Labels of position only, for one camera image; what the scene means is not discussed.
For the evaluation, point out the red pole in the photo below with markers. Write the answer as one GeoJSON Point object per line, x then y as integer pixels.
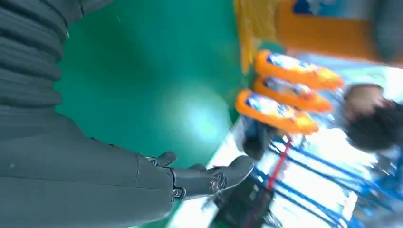
{"type": "Point", "coordinates": [278, 163]}

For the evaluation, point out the green mat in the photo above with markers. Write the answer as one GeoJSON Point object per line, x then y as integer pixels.
{"type": "Point", "coordinates": [141, 78]}

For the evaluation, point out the white table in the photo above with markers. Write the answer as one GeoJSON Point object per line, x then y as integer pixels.
{"type": "Point", "coordinates": [195, 214]}

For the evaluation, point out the orange board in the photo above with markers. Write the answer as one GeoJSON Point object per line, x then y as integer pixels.
{"type": "Point", "coordinates": [324, 36]}

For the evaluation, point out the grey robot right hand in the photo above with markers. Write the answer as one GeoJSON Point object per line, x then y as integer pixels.
{"type": "Point", "coordinates": [78, 182]}

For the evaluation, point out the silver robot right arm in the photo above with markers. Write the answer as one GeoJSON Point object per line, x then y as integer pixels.
{"type": "Point", "coordinates": [28, 47]}

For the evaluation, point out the yellow sheet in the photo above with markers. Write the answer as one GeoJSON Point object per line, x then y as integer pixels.
{"type": "Point", "coordinates": [252, 28]}

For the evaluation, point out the blue rack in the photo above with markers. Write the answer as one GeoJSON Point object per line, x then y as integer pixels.
{"type": "Point", "coordinates": [314, 192]}

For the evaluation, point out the person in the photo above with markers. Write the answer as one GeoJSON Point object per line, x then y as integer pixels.
{"type": "Point", "coordinates": [374, 129]}

